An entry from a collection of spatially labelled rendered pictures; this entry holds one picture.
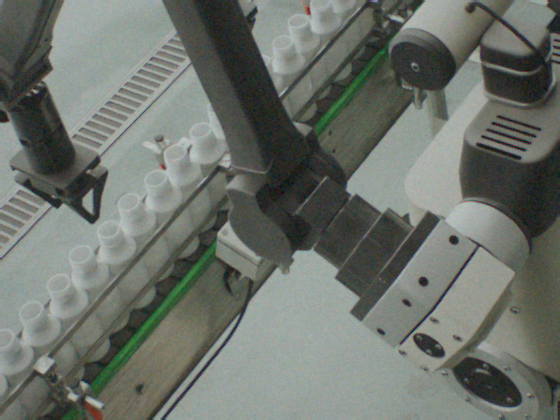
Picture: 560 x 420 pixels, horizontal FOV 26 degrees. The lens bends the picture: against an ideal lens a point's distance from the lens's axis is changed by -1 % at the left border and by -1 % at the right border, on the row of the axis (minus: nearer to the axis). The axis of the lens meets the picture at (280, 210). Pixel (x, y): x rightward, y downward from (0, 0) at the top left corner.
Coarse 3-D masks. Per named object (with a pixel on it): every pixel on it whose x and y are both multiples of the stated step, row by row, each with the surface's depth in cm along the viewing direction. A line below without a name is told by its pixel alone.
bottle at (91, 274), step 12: (72, 252) 182; (84, 252) 183; (72, 264) 181; (84, 264) 180; (96, 264) 182; (72, 276) 184; (84, 276) 182; (96, 276) 182; (108, 276) 184; (84, 288) 182; (96, 288) 183; (108, 300) 185; (120, 300) 188; (96, 312) 186; (108, 312) 187; (120, 312) 189; (108, 324) 189; (120, 324) 190
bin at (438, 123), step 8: (528, 0) 237; (536, 0) 237; (544, 0) 236; (552, 16) 229; (544, 24) 228; (552, 24) 230; (552, 32) 231; (472, 56) 229; (480, 64) 228; (440, 120) 249; (440, 128) 250
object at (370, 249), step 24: (336, 216) 116; (360, 216) 116; (384, 216) 116; (432, 216) 115; (336, 240) 116; (360, 240) 115; (384, 240) 115; (408, 240) 113; (336, 264) 117; (360, 264) 115; (384, 264) 114; (360, 288) 117; (384, 288) 113; (360, 312) 119
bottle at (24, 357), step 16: (0, 336) 174; (16, 336) 174; (0, 352) 172; (16, 352) 173; (32, 352) 176; (0, 368) 175; (16, 368) 174; (16, 384) 176; (32, 384) 177; (32, 400) 179
